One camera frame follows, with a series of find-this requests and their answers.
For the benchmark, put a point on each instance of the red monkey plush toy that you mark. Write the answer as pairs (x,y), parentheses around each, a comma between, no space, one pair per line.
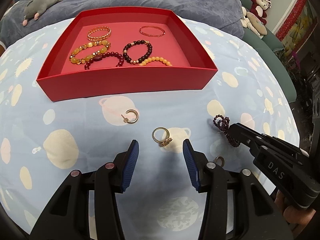
(259,8)

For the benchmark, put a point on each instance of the gold hoop earring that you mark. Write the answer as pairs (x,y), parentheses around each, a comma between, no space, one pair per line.
(219,161)
(131,116)

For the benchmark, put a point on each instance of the thin gold bangle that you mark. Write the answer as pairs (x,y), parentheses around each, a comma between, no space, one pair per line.
(152,31)

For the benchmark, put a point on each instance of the red cardboard tray box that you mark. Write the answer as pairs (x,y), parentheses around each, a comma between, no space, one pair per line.
(101,52)

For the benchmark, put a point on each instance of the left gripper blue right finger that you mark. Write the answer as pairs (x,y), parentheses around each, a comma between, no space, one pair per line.
(191,161)

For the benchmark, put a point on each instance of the blue-grey velvet bed blanket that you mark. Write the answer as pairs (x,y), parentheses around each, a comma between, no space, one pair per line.
(221,14)

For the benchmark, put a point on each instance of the person's right hand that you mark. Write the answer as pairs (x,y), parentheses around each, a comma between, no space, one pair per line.
(291,214)

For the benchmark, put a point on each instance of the grey mouse plush toy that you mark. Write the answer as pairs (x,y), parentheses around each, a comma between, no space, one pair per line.
(35,8)

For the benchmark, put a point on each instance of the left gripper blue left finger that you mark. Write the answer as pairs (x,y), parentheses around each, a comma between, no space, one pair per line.
(130,163)

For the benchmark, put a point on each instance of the light blue planet-print cloth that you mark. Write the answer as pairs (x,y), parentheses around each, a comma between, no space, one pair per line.
(43,141)

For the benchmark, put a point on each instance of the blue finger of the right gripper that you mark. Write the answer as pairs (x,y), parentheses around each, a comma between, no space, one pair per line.
(246,136)

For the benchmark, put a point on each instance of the beige flat plush toy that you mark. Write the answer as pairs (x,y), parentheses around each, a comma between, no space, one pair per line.
(250,21)

